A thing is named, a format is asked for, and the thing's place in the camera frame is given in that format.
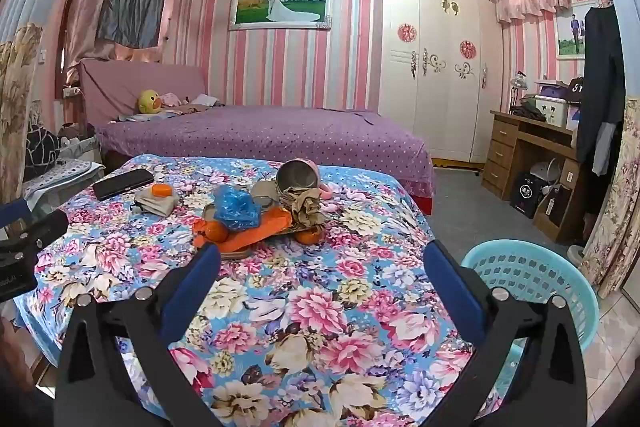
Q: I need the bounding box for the dark hanging coat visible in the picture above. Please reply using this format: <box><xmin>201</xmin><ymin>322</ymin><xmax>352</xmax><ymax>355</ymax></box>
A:
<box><xmin>575</xmin><ymin>4</ymin><xmax>626</xmax><ymax>175</ymax></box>

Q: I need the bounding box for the person's left forearm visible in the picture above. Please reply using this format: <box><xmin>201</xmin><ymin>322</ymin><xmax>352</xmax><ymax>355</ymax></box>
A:
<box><xmin>0</xmin><ymin>312</ymin><xmax>33</xmax><ymax>390</ymax></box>

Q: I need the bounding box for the green cloth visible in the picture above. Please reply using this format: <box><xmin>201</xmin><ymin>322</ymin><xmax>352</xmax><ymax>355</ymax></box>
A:
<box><xmin>60</xmin><ymin>137</ymin><xmax>103</xmax><ymax>168</ymax></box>

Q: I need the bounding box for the cardboard tube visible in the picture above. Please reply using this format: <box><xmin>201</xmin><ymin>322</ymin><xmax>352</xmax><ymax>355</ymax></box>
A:
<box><xmin>250</xmin><ymin>181</ymin><xmax>281</xmax><ymax>210</ymax></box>

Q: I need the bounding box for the brown cloth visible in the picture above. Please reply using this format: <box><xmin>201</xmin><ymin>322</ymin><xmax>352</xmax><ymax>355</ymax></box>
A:
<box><xmin>282</xmin><ymin>187</ymin><xmax>326</xmax><ymax>230</ymax></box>

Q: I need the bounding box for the orange cloth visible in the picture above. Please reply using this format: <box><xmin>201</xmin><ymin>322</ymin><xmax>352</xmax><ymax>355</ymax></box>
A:
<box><xmin>194</xmin><ymin>209</ymin><xmax>294</xmax><ymax>254</ymax></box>

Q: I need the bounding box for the dark clothes pile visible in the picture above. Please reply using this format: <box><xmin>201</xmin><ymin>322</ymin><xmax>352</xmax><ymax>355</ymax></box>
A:
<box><xmin>517</xmin><ymin>99</ymin><xmax>548</xmax><ymax>120</ymax></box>

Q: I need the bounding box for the light blue plastic basket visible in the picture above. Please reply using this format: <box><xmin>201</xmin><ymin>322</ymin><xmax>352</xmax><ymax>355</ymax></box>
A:
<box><xmin>460</xmin><ymin>238</ymin><xmax>599</xmax><ymax>413</ymax></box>

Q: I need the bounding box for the polka dot pad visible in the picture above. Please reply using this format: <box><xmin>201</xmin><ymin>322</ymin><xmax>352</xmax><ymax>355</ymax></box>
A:
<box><xmin>22</xmin><ymin>159</ymin><xmax>93</xmax><ymax>198</ymax></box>

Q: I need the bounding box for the wooden desk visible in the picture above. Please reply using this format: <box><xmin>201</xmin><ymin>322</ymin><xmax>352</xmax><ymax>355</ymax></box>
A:
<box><xmin>481</xmin><ymin>109</ymin><xmax>591</xmax><ymax>243</ymax></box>

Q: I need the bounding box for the white wardrobe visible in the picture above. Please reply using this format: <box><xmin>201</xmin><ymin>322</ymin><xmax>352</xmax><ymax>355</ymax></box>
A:
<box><xmin>377</xmin><ymin>0</ymin><xmax>503</xmax><ymax>165</ymax></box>

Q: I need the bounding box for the beige cloth pouch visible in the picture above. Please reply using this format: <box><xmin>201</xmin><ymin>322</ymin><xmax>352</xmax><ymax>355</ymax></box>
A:
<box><xmin>132</xmin><ymin>187</ymin><xmax>179</xmax><ymax>215</ymax></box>

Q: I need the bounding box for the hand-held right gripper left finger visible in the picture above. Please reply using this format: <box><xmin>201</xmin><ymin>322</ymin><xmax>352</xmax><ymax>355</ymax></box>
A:
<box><xmin>55</xmin><ymin>242</ymin><xmax>222</xmax><ymax>427</ymax></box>

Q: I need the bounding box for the bed with purple bedspread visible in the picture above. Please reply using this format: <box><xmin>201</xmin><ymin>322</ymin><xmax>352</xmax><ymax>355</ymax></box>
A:
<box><xmin>77</xmin><ymin>59</ymin><xmax>436</xmax><ymax>208</ymax></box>

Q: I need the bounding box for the white storage box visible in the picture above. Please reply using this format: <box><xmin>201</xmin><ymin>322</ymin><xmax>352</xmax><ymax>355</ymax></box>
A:
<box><xmin>535</xmin><ymin>97</ymin><xmax>571</xmax><ymax>128</ymax></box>

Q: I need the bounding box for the black gift bag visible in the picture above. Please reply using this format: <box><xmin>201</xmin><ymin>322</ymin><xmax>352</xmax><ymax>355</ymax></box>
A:
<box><xmin>510</xmin><ymin>172</ymin><xmax>548</xmax><ymax>219</ymax></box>

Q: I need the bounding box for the black bottle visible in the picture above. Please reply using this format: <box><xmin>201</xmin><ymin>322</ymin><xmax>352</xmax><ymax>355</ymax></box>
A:
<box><xmin>547</xmin><ymin>196</ymin><xmax>571</xmax><ymax>221</ymax></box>

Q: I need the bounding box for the cardboard box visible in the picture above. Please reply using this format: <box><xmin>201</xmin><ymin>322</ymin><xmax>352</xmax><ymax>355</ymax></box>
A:
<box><xmin>534</xmin><ymin>184</ymin><xmax>573</xmax><ymax>243</ymax></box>

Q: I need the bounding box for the blue plastic bag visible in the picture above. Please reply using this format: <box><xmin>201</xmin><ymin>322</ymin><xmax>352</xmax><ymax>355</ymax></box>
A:
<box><xmin>212</xmin><ymin>184</ymin><xmax>262</xmax><ymax>232</ymax></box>

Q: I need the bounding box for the framed wedding photo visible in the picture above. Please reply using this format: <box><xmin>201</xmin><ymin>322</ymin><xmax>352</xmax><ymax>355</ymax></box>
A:
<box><xmin>229</xmin><ymin>0</ymin><xmax>333</xmax><ymax>32</ymax></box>

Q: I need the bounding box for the floral curtain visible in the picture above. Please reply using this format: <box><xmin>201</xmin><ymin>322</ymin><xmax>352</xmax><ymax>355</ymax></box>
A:
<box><xmin>0</xmin><ymin>23</ymin><xmax>43</xmax><ymax>202</ymax></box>
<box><xmin>580</xmin><ymin>97</ymin><xmax>640</xmax><ymax>300</ymax></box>

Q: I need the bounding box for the black flat case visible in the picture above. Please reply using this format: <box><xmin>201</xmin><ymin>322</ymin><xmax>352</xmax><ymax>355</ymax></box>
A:
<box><xmin>92</xmin><ymin>168</ymin><xmax>155</xmax><ymax>202</ymax></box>

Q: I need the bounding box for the blue floral cloth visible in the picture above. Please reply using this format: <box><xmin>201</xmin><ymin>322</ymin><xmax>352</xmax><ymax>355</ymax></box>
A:
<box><xmin>12</xmin><ymin>154</ymin><xmax>493</xmax><ymax>427</ymax></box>

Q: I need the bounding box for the white round appliance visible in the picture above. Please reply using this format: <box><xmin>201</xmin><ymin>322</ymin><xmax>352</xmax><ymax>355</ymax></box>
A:
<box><xmin>527</xmin><ymin>157</ymin><xmax>566</xmax><ymax>182</ymax></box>

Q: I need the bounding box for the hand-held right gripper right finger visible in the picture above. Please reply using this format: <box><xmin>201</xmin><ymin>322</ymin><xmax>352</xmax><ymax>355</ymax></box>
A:
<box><xmin>424</xmin><ymin>239</ymin><xmax>587</xmax><ymax>427</ymax></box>

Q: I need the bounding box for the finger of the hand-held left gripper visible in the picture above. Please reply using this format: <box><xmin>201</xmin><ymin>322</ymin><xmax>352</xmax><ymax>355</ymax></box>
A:
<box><xmin>0</xmin><ymin>201</ymin><xmax>28</xmax><ymax>230</ymax></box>
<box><xmin>17</xmin><ymin>209</ymin><xmax>69</xmax><ymax>243</ymax></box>

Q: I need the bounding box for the yellow duck plush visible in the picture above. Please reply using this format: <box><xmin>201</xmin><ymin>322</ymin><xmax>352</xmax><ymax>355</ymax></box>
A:
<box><xmin>138</xmin><ymin>89</ymin><xmax>162</xmax><ymax>114</ymax></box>

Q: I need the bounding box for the black patterned cushion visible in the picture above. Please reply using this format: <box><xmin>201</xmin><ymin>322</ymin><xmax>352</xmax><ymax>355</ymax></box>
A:
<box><xmin>25</xmin><ymin>127</ymin><xmax>61</xmax><ymax>180</ymax></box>

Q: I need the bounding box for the pink mug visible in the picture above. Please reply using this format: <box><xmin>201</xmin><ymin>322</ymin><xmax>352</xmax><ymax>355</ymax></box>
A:
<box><xmin>276</xmin><ymin>158</ymin><xmax>331</xmax><ymax>202</ymax></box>

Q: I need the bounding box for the small framed photo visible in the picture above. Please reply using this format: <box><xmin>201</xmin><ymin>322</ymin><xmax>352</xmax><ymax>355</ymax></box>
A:
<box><xmin>555</xmin><ymin>2</ymin><xmax>598</xmax><ymax>60</ymax></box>

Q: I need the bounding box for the desk lamp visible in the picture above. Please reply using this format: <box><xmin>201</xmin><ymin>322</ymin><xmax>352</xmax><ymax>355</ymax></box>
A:
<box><xmin>509</xmin><ymin>72</ymin><xmax>530</xmax><ymax>114</ymax></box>

